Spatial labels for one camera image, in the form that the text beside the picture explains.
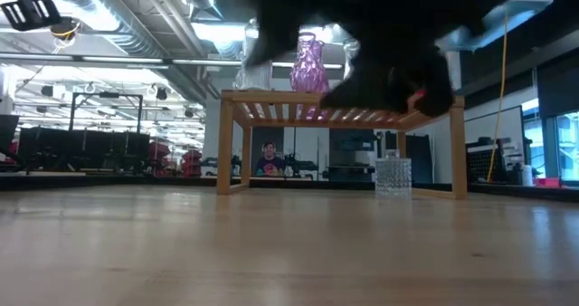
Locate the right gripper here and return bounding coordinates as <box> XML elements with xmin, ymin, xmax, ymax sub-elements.
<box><xmin>243</xmin><ymin>6</ymin><xmax>456</xmax><ymax>118</ymax></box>

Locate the pink fluted vase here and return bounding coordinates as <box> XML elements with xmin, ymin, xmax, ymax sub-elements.
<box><xmin>289</xmin><ymin>32</ymin><xmax>331</xmax><ymax>93</ymax></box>

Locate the clear square vase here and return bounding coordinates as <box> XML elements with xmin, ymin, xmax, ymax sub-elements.
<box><xmin>374</xmin><ymin>149</ymin><xmax>413</xmax><ymax>197</ymax></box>

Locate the wooden slatted shelf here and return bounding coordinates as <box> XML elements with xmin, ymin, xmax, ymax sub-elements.
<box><xmin>215</xmin><ymin>90</ymin><xmax>467</xmax><ymax>202</ymax></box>

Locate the clear ribbed vase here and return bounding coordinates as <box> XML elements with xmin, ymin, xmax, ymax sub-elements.
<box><xmin>233</xmin><ymin>18</ymin><xmax>273</xmax><ymax>91</ymax></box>

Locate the black shelving unit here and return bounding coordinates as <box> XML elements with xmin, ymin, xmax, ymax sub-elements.
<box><xmin>327</xmin><ymin>128</ymin><xmax>377</xmax><ymax>183</ymax></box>

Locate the black cabinet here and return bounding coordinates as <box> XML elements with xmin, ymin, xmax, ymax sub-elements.
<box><xmin>384</xmin><ymin>131</ymin><xmax>435</xmax><ymax>184</ymax></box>

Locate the black perforated cart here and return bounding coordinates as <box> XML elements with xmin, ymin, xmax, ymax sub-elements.
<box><xmin>465</xmin><ymin>136</ymin><xmax>521</xmax><ymax>185</ymax></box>

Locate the person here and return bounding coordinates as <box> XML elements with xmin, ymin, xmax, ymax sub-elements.
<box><xmin>254</xmin><ymin>140</ymin><xmax>287</xmax><ymax>177</ymax></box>

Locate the white cylinder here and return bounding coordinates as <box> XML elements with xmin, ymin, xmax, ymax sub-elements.
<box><xmin>520</xmin><ymin>163</ymin><xmax>535</xmax><ymax>187</ymax></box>

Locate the red tool chest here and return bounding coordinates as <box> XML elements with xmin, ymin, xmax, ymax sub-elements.
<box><xmin>180</xmin><ymin>149</ymin><xmax>204</xmax><ymax>178</ymax></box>
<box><xmin>148</xmin><ymin>140</ymin><xmax>172</xmax><ymax>177</ymax></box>

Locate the black yellow-rimmed ceiling fixture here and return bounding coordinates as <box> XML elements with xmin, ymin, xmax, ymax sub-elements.
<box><xmin>49</xmin><ymin>16</ymin><xmax>82</xmax><ymax>40</ymax></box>

